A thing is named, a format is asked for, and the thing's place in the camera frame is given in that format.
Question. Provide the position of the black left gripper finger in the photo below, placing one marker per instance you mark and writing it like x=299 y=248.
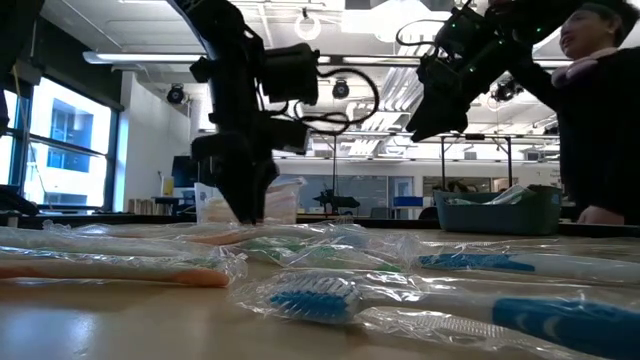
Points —
x=245 y=185

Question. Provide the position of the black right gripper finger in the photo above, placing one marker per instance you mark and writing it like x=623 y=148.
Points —
x=440 y=120

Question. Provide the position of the orange toothbrush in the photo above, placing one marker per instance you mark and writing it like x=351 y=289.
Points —
x=285 y=200
x=280 y=234
x=200 y=277

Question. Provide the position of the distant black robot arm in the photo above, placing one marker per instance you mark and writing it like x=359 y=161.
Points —
x=345 y=202

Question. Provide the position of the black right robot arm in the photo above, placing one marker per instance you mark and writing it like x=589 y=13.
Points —
x=540 y=20

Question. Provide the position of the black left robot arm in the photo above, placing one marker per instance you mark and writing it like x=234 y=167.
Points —
x=215 y=25

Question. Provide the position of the clear plastic bin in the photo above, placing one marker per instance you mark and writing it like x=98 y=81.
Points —
x=290 y=205

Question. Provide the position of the black computer monitor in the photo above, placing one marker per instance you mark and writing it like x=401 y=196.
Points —
x=182 y=172

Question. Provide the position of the wrapped green toothbrush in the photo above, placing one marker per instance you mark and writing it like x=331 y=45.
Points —
x=265 y=246
x=100 y=245
x=325 y=260

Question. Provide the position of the yellow container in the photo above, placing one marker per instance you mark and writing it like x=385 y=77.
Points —
x=168 y=187

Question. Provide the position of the white light strip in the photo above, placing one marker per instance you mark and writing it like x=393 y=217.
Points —
x=140 y=57
x=380 y=60
x=550 y=63

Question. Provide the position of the blue storage bin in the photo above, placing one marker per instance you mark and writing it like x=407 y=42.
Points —
x=407 y=201

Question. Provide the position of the wooden pallets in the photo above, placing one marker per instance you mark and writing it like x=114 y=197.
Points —
x=145 y=206

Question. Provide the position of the black overhead crossbar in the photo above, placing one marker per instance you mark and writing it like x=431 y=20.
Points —
x=336 y=59

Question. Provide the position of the person's hand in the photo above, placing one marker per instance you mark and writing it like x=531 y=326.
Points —
x=575 y=70
x=600 y=216

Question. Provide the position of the dark teal plastic bin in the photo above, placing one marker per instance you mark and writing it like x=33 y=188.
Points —
x=542 y=215

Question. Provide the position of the person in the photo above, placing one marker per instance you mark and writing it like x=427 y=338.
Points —
x=600 y=150

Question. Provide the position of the large window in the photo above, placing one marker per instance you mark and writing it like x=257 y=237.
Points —
x=70 y=175

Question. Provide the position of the black office chair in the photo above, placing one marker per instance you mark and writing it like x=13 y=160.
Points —
x=15 y=200

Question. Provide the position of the black ceiling camera cluster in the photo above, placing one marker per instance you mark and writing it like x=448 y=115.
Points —
x=505 y=90

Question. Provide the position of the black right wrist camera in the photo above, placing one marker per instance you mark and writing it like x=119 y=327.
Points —
x=460 y=32

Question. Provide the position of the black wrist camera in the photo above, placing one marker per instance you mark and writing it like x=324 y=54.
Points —
x=460 y=32
x=292 y=72

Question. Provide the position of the silver finned ceiling duct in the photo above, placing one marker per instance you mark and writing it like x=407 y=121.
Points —
x=395 y=90

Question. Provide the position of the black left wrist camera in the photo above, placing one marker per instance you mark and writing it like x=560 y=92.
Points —
x=292 y=72

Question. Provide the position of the black gantry frame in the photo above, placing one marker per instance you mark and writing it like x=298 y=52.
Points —
x=334 y=170
x=509 y=170

